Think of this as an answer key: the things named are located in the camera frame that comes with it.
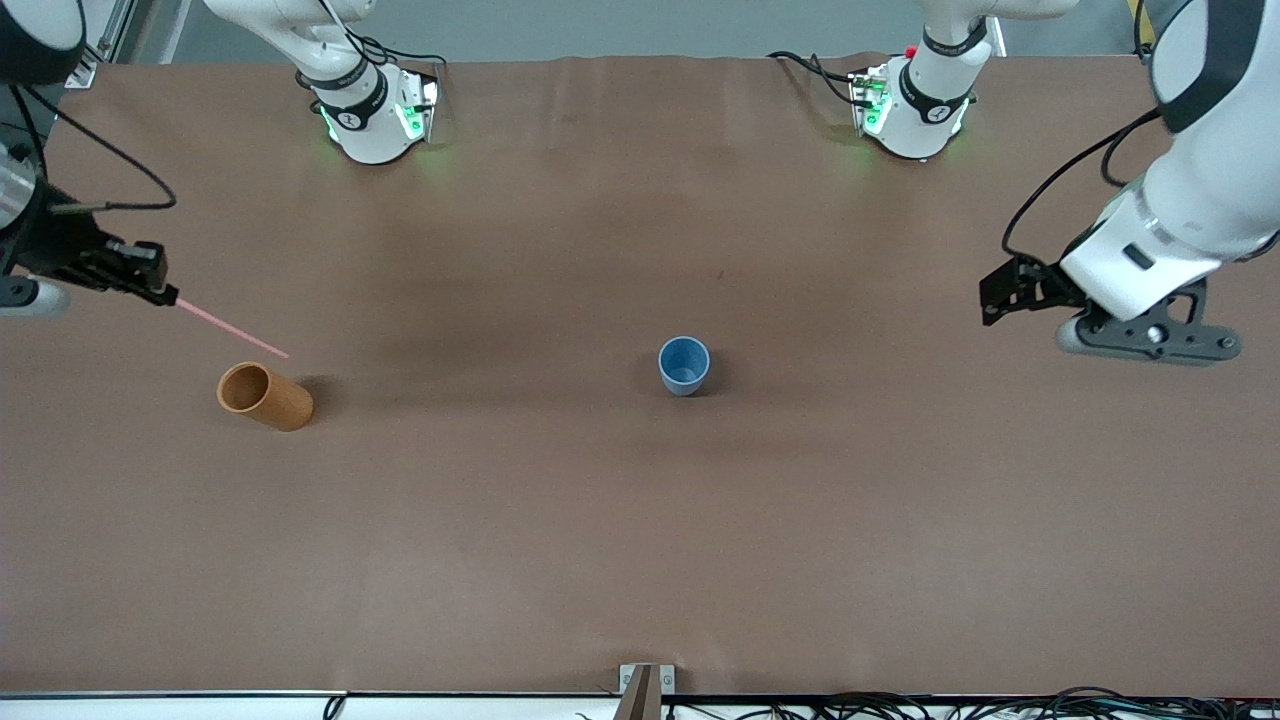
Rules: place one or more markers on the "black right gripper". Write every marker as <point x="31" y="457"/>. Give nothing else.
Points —
<point x="58" y="247"/>

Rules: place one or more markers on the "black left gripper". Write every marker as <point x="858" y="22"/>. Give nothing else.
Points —
<point x="1040" y="279"/>

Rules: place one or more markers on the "pink chopstick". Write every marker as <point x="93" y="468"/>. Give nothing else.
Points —
<point x="232" y="328"/>

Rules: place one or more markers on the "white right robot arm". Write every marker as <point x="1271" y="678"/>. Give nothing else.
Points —
<point x="365" y="110"/>

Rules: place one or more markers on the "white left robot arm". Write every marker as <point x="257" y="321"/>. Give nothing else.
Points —
<point x="1200" y="180"/>

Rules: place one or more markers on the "brown wooden cup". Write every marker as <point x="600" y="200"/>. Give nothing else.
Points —
<point x="285" y="405"/>

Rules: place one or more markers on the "blue cup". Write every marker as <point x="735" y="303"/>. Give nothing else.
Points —
<point x="683" y="385"/>

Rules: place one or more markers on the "brown table cover sheet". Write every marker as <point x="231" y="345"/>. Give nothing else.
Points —
<point x="600" y="550"/>

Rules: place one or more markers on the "aluminium frame profile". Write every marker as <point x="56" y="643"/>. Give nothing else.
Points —
<point x="110" y="30"/>

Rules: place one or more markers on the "metal mounting bracket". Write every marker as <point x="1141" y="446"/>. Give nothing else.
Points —
<point x="630" y="678"/>

